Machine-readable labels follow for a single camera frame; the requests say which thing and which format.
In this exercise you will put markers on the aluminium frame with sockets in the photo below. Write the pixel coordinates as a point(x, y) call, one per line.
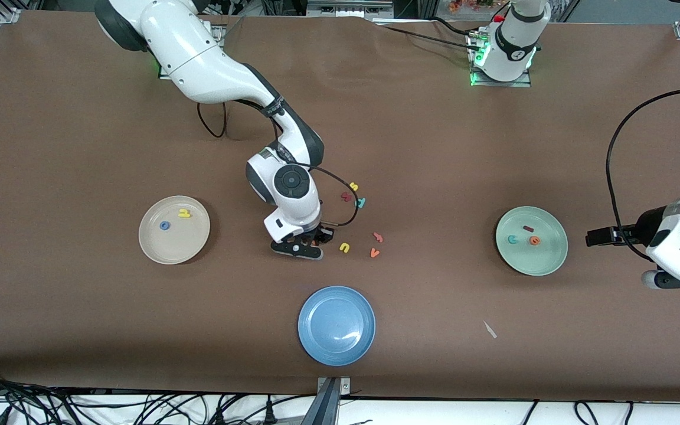
point(346, 9)

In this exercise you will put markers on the black floor power plug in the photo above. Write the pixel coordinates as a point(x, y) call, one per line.
point(269, 413)
point(220, 417)

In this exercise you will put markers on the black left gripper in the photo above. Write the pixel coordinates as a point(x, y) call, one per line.
point(645, 226)

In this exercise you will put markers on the beige brown plate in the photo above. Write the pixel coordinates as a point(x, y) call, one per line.
point(174, 245)

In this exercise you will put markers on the blue plate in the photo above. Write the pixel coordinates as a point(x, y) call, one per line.
point(336, 325)

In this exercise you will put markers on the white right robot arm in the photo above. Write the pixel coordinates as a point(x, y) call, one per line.
point(198, 59)

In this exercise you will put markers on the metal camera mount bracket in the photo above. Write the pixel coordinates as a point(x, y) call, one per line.
point(331, 407)

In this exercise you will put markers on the white tape scrap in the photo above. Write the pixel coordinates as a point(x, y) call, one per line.
point(490, 329)

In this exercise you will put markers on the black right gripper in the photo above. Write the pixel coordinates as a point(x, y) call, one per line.
point(320, 235)

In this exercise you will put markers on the brown table cover sheet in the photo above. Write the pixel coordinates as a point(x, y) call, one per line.
point(340, 118)

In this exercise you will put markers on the green plate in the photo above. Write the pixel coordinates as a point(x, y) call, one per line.
point(543, 260)

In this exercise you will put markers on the orange artificial flowers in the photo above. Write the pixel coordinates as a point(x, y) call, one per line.
point(470, 5)

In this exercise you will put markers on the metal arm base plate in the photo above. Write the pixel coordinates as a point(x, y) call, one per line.
point(220, 32)
point(523, 84)

